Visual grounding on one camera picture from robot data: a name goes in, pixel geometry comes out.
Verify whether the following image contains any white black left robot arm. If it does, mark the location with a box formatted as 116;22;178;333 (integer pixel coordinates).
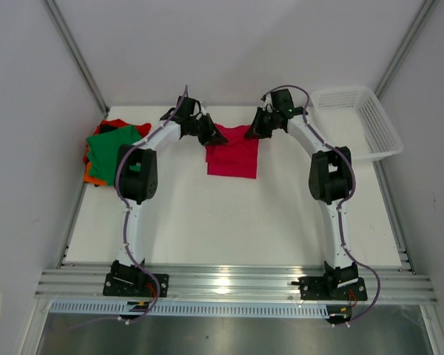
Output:
111;95;229;296

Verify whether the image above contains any crimson t shirt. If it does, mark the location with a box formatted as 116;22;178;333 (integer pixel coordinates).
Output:
206;124;259;179

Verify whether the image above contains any white slotted cable duct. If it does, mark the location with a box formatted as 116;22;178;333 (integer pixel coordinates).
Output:
50;300;329;319

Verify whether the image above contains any aluminium front rail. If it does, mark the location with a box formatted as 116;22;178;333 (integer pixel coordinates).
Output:
35;264;438;305

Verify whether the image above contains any right aluminium corner post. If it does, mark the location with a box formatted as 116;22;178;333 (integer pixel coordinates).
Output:
374;0;440;99

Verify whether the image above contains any red folded t shirt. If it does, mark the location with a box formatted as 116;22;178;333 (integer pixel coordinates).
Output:
83;119;152;164

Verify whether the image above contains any green folded t shirt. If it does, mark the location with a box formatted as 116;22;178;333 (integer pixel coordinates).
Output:
84;126;141;186

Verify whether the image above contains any white plastic basket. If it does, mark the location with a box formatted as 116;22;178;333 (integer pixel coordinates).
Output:
311;87;403;161

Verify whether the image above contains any aluminium corner post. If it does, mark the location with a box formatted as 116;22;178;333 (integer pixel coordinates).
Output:
41;0;110;116
374;0;440;99

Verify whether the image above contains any left aluminium corner post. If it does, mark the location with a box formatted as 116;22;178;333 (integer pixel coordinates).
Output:
41;0;110;116

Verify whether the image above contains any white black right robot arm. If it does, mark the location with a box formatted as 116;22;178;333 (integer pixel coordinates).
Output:
245;85;359;299

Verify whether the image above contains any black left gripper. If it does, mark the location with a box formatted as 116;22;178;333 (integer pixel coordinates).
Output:
187;114;227;147

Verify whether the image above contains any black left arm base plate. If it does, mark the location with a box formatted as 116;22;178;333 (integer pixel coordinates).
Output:
102;274;157;297

